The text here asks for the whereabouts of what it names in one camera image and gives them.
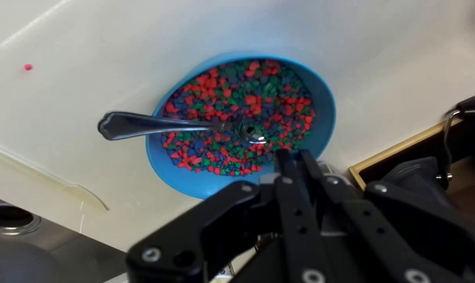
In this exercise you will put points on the clear plastic strip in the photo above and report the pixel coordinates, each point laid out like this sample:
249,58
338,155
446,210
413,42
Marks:
39,169

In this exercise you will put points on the steel sink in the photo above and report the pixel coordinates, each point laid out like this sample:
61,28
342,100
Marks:
59,251

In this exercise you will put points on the red cereal piece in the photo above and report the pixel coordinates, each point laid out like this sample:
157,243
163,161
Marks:
28,66

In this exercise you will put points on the colourful cereal pile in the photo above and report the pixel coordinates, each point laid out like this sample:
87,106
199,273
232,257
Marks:
232,94

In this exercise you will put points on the black rounded device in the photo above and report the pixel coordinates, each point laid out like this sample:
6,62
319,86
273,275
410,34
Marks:
474,119

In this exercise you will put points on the wooden framed tray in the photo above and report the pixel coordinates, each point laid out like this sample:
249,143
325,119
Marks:
385,157

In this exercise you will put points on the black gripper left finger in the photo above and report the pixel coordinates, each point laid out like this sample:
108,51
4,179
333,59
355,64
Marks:
290,220

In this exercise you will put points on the blue bowl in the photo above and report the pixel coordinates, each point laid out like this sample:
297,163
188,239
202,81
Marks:
196,182

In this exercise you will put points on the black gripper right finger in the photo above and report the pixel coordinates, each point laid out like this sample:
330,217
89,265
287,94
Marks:
374,235

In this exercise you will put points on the metal spoon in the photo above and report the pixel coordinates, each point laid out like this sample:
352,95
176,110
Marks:
138,125

